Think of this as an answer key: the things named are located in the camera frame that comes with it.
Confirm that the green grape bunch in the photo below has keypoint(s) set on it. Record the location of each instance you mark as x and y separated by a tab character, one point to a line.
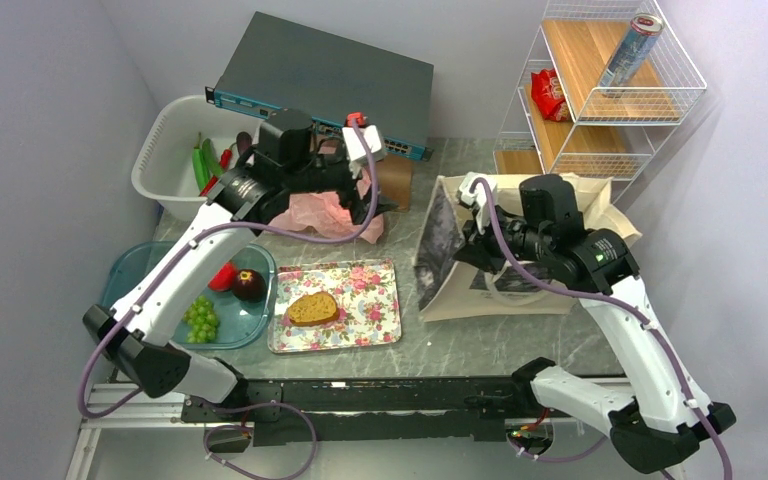
202	321

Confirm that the red snack packet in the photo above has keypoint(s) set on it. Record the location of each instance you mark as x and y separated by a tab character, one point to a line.
548	95

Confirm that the teal network switch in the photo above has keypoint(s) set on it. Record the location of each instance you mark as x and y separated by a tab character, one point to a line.
282	64

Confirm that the wooden board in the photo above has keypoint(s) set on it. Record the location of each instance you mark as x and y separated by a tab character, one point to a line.
395	175

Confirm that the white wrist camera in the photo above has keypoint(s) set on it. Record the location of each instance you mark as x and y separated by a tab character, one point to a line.
363	142
477	190

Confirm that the blue drink can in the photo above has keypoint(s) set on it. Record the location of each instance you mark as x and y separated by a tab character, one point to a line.
630	54

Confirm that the green cucumber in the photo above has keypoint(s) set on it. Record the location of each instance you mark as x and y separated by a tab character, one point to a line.
211	159

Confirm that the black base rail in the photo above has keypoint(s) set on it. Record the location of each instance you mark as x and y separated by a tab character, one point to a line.
481	408

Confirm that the floral rectangular tray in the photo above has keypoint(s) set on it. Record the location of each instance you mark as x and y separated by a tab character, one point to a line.
366	297

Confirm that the beige canvas tote bag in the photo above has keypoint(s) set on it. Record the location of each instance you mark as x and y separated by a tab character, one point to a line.
449	289

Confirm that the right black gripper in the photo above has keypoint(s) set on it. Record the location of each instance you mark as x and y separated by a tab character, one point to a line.
477	247

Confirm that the pink plastic grocery bag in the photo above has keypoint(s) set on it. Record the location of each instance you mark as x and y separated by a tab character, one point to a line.
320	212

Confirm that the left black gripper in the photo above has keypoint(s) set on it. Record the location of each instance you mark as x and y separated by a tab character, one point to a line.
359	206

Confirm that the white plastic basin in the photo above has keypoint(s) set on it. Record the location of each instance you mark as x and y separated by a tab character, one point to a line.
163	169

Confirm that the red tomato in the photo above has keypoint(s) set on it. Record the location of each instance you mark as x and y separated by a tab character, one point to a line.
224	279

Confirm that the brown bread slice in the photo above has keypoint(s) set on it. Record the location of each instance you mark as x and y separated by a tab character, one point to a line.
313	310

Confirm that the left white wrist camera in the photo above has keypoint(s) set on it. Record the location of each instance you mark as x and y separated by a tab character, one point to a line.
363	142

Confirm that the green pepper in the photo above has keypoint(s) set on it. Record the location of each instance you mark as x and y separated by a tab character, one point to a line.
200	170

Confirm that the red pepper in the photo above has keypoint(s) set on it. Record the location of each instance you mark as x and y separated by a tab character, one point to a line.
224	162

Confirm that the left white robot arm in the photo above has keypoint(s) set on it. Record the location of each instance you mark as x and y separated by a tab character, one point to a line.
136	334

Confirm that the white wire shelf rack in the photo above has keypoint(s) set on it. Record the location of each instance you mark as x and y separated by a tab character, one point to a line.
614	138

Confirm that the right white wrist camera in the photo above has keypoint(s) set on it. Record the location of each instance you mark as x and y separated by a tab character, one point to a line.
477	190

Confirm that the dark red apple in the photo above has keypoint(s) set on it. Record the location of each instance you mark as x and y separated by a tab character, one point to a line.
248	286

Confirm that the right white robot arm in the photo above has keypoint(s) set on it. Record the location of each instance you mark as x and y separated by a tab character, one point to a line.
665	416

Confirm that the purple eggplant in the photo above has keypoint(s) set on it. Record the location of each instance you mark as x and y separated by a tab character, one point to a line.
244	141

